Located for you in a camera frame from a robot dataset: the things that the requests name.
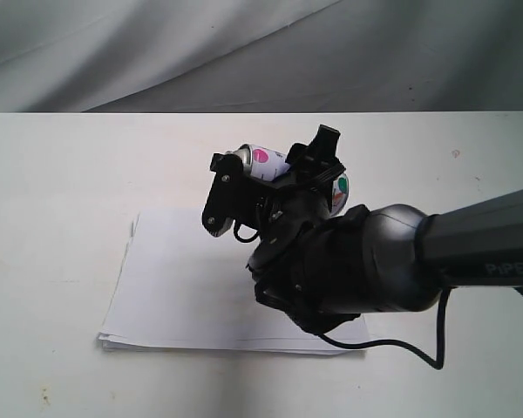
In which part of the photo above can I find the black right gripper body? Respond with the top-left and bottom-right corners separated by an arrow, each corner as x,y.
253,141 -> 345,270

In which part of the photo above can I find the white dotted spray paint can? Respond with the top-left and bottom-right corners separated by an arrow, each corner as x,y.
232,144 -> 350,217

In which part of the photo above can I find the white paper stack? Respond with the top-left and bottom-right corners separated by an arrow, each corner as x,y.
96,209 -> 371,359

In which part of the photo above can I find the white backdrop cloth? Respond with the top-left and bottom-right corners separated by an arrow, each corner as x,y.
0,1 -> 523,112

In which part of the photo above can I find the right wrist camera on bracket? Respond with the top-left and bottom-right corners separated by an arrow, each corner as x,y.
201,148 -> 259,238

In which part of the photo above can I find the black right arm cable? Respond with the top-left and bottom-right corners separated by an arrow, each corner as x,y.
233,217 -> 523,371

